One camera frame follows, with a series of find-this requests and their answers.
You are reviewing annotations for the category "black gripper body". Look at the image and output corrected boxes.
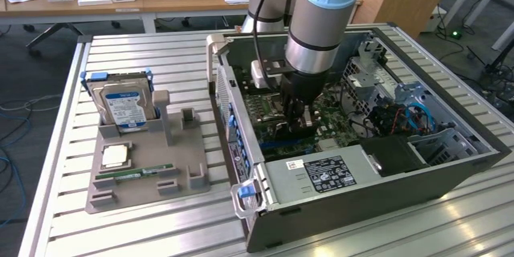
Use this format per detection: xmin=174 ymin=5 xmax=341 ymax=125
xmin=279 ymin=70 xmax=330 ymax=104

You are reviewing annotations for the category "CPU socket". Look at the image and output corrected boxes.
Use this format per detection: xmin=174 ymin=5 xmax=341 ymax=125
xmin=262 ymin=90 xmax=287 ymax=120

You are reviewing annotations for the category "white floor cable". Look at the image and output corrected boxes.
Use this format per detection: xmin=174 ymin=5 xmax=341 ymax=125
xmin=0 ymin=93 xmax=62 ymax=113

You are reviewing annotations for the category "black chair base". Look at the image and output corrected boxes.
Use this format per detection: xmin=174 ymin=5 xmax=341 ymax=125
xmin=24 ymin=21 xmax=122 ymax=57

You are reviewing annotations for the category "black fan duct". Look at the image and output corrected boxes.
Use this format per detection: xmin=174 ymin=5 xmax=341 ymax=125
xmin=358 ymin=135 xmax=428 ymax=178

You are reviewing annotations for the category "grey power supply unit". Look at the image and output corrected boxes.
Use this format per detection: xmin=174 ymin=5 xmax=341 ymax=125
xmin=263 ymin=144 xmax=382 ymax=206

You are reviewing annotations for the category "black stand with cables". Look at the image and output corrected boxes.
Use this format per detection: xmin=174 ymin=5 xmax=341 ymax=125
xmin=468 ymin=39 xmax=514 ymax=103

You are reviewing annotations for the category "green Dell motherboard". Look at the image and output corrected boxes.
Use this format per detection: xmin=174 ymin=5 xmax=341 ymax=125
xmin=239 ymin=70 xmax=362 ymax=161

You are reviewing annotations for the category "green RAM stick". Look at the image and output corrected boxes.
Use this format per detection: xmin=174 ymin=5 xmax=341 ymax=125
xmin=95 ymin=164 xmax=175 ymax=180

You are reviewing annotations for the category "tall silver disk bay cage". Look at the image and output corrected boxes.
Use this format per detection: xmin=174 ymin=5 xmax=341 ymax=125
xmin=341 ymin=33 xmax=433 ymax=110

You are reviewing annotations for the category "grey parts rack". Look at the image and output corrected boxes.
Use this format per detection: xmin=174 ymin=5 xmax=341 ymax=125
xmin=85 ymin=90 xmax=213 ymax=214

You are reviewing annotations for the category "red wire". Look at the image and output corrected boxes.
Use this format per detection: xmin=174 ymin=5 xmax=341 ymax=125
xmin=393 ymin=107 xmax=428 ymax=134

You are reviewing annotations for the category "hard disk in blue carrier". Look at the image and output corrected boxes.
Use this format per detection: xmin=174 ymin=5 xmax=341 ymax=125
xmin=79 ymin=69 xmax=159 ymax=135

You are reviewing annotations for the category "blue wire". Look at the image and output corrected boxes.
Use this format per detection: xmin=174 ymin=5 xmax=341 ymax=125
xmin=404 ymin=102 xmax=438 ymax=135

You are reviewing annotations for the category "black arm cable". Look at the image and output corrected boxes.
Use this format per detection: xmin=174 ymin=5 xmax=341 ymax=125
xmin=251 ymin=0 xmax=283 ymax=88

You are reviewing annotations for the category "black wire bundle with plugs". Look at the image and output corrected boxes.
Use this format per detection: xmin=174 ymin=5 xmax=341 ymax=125
xmin=348 ymin=102 xmax=408 ymax=138

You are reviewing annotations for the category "small silver disk bay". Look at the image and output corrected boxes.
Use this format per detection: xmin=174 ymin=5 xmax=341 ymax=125
xmin=408 ymin=127 xmax=481 ymax=166

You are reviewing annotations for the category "silver finned chipset heatsink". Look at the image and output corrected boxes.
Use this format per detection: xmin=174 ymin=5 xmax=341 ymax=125
xmin=316 ymin=140 xmax=344 ymax=152

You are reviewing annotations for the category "blue expansion slot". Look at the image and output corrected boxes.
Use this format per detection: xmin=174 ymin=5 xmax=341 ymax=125
xmin=259 ymin=139 xmax=304 ymax=150

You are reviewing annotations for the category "blue floor cable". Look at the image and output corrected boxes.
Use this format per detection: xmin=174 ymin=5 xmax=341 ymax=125
xmin=0 ymin=111 xmax=31 ymax=228

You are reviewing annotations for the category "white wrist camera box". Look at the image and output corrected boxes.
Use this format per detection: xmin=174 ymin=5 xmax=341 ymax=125
xmin=249 ymin=59 xmax=285 ymax=88

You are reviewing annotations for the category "silver CPU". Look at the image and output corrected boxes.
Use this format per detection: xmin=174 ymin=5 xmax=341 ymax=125
xmin=101 ymin=145 xmax=133 ymax=169

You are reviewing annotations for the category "black and silver PC case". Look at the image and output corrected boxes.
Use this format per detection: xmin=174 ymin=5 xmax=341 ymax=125
xmin=205 ymin=26 xmax=514 ymax=253

